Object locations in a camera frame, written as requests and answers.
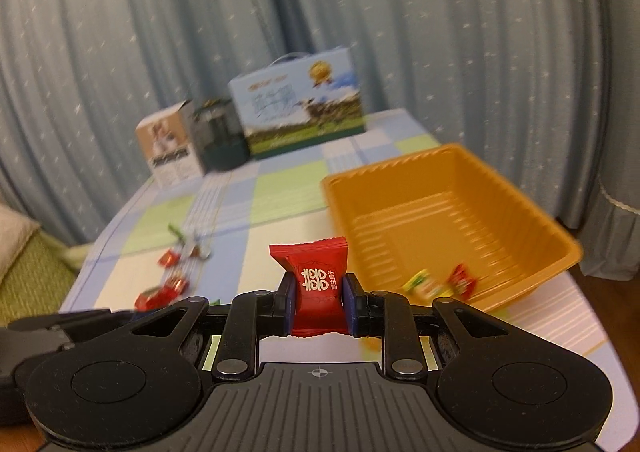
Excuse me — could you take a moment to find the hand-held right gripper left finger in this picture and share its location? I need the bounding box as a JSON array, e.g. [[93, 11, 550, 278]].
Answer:
[[117, 273, 297, 380]]

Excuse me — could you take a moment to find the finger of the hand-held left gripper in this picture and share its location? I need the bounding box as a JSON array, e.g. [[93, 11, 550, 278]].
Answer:
[[7, 308, 137, 333]]

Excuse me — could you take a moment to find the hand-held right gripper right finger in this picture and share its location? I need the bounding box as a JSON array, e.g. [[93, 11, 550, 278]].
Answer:
[[342, 273, 523, 380]]

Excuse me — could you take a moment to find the red candy with white print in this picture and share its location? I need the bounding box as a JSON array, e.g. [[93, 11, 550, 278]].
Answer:
[[269, 236, 349, 339]]

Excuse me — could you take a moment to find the orange plastic tray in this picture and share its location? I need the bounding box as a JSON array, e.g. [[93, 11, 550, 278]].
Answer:
[[321, 143, 584, 315]]

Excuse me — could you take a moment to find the green woven cushion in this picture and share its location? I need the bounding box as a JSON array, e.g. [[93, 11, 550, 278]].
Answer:
[[0, 231, 81, 329]]

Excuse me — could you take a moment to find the yellow green candy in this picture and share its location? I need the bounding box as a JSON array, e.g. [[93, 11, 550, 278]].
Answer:
[[402, 269, 449, 301]]

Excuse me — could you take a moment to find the white pillow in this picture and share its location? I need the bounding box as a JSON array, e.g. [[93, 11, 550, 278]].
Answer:
[[0, 204, 42, 287]]

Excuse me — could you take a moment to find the checked tablecloth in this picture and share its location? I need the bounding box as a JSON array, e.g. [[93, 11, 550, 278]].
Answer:
[[59, 108, 581, 368]]

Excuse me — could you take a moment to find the white silver candy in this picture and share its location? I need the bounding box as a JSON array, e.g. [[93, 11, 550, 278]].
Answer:
[[182, 238, 214, 261]]

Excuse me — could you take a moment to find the dark green jar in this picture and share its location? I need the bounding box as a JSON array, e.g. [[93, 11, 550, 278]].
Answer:
[[192, 96, 251, 171]]

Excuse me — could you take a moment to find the small beige box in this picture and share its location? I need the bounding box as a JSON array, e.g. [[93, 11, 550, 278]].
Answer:
[[135, 100, 206, 190]]

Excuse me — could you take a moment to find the blue milk carton box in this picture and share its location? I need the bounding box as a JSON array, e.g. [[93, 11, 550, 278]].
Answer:
[[227, 46, 367, 161]]

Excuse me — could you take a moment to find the blue star-print curtain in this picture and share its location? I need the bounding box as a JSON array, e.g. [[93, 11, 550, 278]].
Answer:
[[0, 0, 640, 245]]

